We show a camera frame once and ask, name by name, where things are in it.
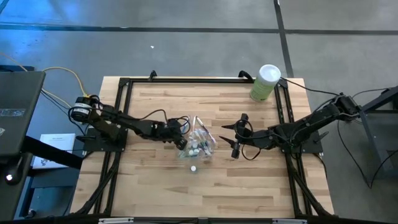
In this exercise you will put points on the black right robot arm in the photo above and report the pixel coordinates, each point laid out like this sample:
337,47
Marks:
308,124

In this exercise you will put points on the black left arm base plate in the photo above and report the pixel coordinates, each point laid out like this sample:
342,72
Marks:
102,146

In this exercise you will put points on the teal mouthwash bottle white cap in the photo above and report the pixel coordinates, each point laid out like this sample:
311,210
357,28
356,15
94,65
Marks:
196,151
191,152
195,144

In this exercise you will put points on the silver metal bracket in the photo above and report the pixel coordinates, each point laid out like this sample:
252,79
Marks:
116,221
289,221

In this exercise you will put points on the black aluminium table frame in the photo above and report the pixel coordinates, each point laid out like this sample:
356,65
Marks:
186,80

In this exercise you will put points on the black diagonal bar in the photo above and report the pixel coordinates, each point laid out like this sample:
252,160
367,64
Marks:
53,153

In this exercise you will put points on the green disinfecting wipes canister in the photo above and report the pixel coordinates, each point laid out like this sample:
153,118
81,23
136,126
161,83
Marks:
264,84

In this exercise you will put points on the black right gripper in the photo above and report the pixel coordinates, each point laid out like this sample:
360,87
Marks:
258,139

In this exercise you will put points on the white booklet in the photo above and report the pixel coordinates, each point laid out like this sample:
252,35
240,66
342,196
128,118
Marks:
59,143

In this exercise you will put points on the black device with indicator light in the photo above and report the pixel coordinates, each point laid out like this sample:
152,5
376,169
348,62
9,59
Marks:
15,169

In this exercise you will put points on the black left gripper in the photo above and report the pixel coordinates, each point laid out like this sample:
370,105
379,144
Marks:
172,130

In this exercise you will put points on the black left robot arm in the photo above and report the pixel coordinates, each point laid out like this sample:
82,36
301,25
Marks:
124,123

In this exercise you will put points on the black side table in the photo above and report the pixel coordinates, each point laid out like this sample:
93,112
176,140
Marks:
370,105

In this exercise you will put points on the small white cap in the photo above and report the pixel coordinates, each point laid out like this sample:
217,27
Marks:
193,168

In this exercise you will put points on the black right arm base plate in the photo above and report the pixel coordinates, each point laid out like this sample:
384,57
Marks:
312,146

